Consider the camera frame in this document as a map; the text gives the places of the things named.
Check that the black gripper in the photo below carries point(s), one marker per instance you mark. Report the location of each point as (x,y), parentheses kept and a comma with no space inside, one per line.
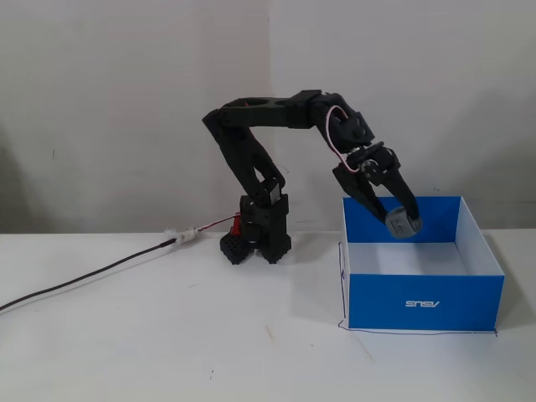
(383,168)

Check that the gray block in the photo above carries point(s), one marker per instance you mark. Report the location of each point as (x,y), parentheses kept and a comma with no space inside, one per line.
(402,226)

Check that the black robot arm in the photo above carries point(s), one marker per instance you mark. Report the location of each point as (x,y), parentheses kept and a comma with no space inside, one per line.
(251,167)

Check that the blue and white box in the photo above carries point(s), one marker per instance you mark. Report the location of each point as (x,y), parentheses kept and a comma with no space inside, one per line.
(423,301)

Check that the red base part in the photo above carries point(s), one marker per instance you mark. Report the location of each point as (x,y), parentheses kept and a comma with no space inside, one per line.
(237,226)

